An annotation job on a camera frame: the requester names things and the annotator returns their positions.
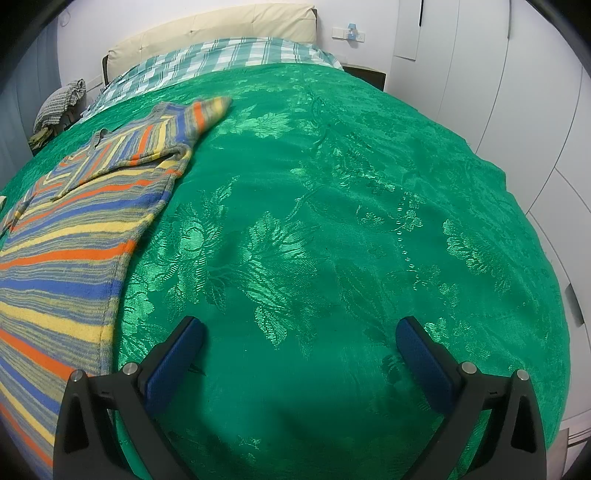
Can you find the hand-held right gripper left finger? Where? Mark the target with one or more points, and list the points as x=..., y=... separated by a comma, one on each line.
x=178, y=364

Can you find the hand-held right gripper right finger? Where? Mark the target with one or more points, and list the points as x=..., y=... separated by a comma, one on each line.
x=422, y=364

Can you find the striped knit sweater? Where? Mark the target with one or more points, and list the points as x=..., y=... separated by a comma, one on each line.
x=69, y=240

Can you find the green floral blanket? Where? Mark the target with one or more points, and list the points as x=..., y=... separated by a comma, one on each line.
x=346, y=207

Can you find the olive cloth bundle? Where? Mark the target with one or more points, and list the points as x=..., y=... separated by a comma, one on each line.
x=40, y=138

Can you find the white wardrobe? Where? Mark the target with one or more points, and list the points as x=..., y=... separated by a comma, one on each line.
x=508, y=92

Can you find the checked cloth pile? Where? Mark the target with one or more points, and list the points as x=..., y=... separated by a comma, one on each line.
x=60, y=104

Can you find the dark nightstand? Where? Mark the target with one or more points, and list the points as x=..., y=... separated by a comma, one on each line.
x=367, y=76

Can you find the green checked bed sheet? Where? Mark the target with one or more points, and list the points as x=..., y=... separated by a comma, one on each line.
x=207, y=57

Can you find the grey-blue curtain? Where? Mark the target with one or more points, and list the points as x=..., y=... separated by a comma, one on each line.
x=32, y=83

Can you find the cream padded headboard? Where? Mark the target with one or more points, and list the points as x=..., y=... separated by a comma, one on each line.
x=207, y=27

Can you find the white wall socket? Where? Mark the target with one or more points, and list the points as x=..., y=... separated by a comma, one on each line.
x=350, y=31

